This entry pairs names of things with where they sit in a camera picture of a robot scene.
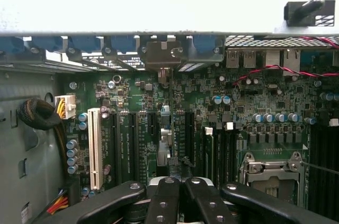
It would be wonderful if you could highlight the black RAM slot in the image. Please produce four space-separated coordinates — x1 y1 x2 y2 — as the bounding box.
234 128 241 180
225 122 234 182
216 128 224 182

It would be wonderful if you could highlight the long black expansion slot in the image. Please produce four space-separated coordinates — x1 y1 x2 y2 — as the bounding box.
110 112 119 182
129 112 138 182
184 112 196 168

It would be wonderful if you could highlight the metal CPU socket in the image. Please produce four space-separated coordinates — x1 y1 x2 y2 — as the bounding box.
238 151 305 210

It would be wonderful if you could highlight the short black expansion slot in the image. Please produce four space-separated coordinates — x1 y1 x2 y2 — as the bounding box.
148 112 157 136

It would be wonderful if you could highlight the white expansion slot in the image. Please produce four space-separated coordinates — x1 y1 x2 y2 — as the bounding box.
87 107 103 191

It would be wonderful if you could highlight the green motherboard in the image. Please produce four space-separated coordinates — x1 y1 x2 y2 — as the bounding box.
55 69 339 224

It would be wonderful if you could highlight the CPU socket locking lever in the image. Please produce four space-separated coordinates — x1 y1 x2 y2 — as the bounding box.
300 160 339 175

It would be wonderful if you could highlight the white power connector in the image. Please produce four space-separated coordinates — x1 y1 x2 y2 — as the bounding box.
55 93 77 120

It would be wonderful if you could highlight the black open PC case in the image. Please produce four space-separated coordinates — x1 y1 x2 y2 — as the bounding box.
0 0 339 224

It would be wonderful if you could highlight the blue card retainer clip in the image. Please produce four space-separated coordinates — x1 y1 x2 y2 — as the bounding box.
109 35 138 55
69 35 101 55
192 35 224 59
0 36 25 56
32 35 64 53

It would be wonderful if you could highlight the black case latch knob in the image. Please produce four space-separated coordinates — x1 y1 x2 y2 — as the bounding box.
283 0 336 28

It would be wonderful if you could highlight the coloured power wire bundle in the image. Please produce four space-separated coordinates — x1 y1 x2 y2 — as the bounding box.
46 189 70 216

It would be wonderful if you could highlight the red black twisted wire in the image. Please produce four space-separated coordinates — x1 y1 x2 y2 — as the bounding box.
232 35 339 87

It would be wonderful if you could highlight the black sleeved cable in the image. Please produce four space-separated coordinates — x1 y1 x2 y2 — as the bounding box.
17 97 68 174

